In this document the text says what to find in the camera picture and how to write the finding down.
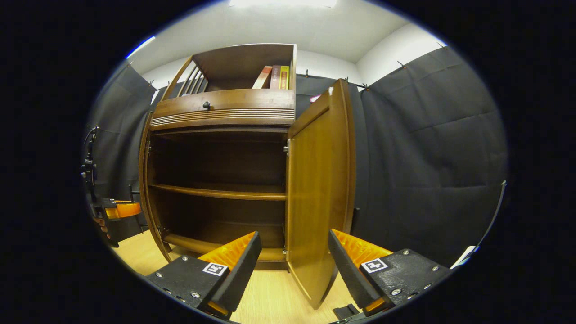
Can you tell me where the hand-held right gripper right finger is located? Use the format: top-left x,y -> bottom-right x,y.
328,229 -> 452,316

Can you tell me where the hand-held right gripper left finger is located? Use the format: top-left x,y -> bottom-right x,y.
145,231 -> 262,320

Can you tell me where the wooden shoe cabinet door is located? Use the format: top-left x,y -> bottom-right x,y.
139,112 -> 172,263
286,79 -> 357,310

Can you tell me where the wooden double-door shoe cabinet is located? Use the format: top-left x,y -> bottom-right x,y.
139,43 -> 297,270

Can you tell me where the wooden inner cabinet shelf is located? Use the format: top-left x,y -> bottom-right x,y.
148,183 -> 287,201

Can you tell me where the wooden cabinet drawer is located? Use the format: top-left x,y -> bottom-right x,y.
151,89 -> 296,132

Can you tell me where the white flat object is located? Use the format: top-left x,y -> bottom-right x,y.
450,245 -> 478,270

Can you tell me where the black backdrop cloth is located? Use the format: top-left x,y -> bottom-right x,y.
85,45 -> 509,268

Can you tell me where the tan book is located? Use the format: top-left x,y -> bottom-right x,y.
252,66 -> 273,90

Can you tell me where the long ceiling light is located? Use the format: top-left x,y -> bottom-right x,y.
229,0 -> 338,9

